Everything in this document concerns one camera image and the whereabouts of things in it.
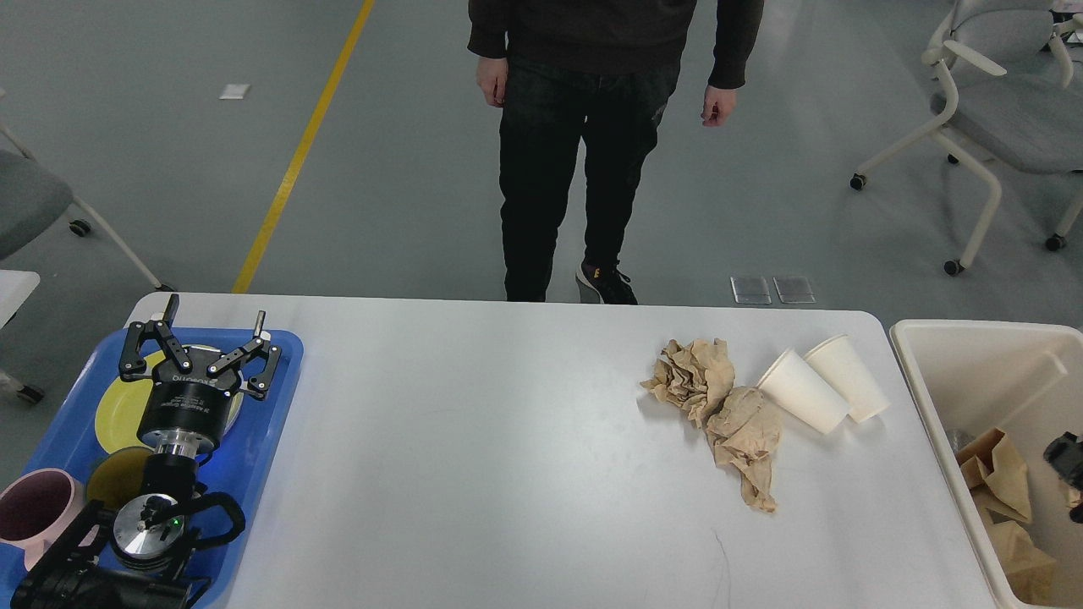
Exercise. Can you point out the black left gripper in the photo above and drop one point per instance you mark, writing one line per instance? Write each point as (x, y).
(190, 389)

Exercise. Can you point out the yellow plastic plate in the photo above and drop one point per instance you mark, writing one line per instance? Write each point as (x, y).
(118, 416)

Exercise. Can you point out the dark green mug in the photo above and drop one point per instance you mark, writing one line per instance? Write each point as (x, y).
(116, 480)

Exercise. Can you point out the pink ribbed mug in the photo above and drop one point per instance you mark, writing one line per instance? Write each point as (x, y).
(37, 508)

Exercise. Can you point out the white paper cup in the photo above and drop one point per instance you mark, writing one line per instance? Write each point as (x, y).
(792, 384)

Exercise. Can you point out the brown paper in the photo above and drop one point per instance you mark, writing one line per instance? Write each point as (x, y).
(745, 433)
(695, 377)

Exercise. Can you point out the brown paper top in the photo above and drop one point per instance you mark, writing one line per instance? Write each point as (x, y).
(695, 377)

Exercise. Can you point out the blue plastic tray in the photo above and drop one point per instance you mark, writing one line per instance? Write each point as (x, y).
(254, 474)

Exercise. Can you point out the beige plastic bin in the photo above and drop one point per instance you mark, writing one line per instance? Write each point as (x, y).
(1023, 378)

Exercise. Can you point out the white side table corner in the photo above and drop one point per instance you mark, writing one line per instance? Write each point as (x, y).
(16, 287)

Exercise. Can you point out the white cup behind gripper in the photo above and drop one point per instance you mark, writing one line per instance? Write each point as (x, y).
(839, 364)

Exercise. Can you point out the right floor socket plate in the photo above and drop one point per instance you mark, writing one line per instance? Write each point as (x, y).
(794, 289)

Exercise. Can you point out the floor socket plate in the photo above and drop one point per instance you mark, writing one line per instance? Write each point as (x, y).
(751, 290)
(794, 289)

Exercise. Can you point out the left floor socket plate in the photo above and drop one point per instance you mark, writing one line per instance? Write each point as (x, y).
(751, 290)

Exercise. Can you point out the grey office chair right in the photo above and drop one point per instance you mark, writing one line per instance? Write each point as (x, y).
(1005, 94)

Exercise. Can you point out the person in dark clothes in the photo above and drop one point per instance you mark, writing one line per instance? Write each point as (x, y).
(574, 78)

